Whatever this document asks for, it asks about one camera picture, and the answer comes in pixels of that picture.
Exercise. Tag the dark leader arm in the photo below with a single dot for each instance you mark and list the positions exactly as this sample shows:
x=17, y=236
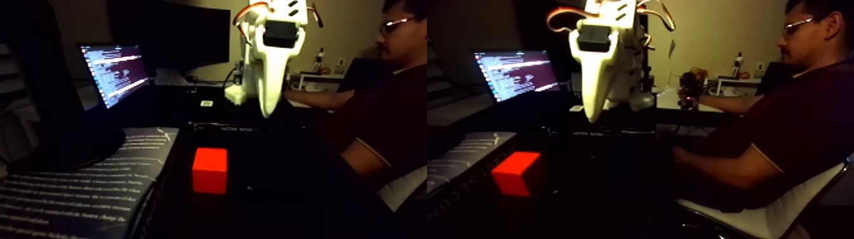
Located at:
x=690, y=80

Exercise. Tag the red cube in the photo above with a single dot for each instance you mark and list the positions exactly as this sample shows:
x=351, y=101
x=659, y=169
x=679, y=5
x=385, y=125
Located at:
x=514, y=175

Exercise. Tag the person's right hand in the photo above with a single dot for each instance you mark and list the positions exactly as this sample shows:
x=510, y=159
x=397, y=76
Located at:
x=695, y=100

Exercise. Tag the person's left hand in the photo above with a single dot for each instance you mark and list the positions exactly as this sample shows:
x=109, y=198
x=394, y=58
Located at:
x=682, y=157

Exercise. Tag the small white label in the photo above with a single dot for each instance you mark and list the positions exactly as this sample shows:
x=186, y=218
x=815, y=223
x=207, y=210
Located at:
x=576, y=108

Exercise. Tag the white desk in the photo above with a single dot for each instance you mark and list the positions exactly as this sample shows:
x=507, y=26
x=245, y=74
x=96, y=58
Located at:
x=667, y=100

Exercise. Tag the small figurine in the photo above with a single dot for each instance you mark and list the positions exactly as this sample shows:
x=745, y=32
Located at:
x=738, y=65

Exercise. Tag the dark book with white text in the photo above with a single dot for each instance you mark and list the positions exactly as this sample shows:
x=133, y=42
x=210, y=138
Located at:
x=460, y=157

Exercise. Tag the eyeglasses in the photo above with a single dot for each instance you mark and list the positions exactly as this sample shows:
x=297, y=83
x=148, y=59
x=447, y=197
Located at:
x=797, y=27

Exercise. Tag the person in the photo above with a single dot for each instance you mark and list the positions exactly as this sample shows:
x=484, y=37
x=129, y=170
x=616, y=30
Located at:
x=800, y=127

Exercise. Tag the white chair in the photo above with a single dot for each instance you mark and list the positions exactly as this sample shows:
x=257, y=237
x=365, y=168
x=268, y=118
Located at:
x=767, y=217

